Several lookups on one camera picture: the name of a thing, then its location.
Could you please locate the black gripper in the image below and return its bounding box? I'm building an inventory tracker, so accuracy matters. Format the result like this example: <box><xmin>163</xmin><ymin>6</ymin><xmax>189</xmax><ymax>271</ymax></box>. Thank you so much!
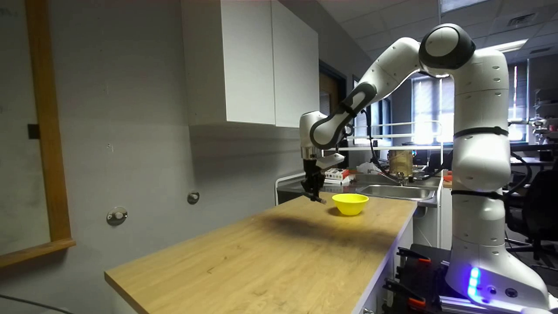
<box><xmin>301</xmin><ymin>156</ymin><xmax>325</xmax><ymax>205</ymax></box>

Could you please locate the lime green plastic bowl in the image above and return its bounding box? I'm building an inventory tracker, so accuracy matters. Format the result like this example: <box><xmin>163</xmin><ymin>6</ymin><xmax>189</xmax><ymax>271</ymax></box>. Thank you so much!
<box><xmin>329</xmin><ymin>192</ymin><xmax>371</xmax><ymax>219</ymax></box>

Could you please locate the red white package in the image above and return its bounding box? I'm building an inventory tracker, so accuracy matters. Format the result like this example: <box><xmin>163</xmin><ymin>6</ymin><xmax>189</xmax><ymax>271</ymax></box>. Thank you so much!
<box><xmin>322</xmin><ymin>168</ymin><xmax>357</xmax><ymax>189</ymax></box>

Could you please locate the stainless steel sink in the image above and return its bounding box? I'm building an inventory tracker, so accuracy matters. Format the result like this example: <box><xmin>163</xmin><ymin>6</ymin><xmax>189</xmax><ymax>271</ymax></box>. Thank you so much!
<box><xmin>350</xmin><ymin>182</ymin><xmax>440</xmax><ymax>208</ymax></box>

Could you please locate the black red clamp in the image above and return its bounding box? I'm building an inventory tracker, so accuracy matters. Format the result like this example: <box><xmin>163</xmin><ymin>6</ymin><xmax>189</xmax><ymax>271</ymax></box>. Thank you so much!
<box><xmin>381</xmin><ymin>247</ymin><xmax>456</xmax><ymax>314</ymax></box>

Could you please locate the black office chair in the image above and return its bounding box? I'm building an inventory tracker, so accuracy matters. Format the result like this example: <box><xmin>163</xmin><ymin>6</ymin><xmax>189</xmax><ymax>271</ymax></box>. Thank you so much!
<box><xmin>503</xmin><ymin>165</ymin><xmax>558</xmax><ymax>261</ymax></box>

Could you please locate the ceiling light panel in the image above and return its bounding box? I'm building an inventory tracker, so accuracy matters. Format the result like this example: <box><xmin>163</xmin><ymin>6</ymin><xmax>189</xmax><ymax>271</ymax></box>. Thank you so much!
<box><xmin>479</xmin><ymin>37</ymin><xmax>529</xmax><ymax>56</ymax></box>

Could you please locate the wooden framed whiteboard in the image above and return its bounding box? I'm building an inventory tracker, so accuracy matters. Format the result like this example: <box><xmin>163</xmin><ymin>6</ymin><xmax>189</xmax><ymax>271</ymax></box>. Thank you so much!
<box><xmin>0</xmin><ymin>0</ymin><xmax>78</xmax><ymax>271</ymax></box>

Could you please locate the white wall cabinet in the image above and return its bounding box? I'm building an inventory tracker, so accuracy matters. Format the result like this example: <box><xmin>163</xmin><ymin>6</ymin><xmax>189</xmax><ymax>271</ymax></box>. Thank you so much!
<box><xmin>179</xmin><ymin>0</ymin><xmax>320</xmax><ymax>131</ymax></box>

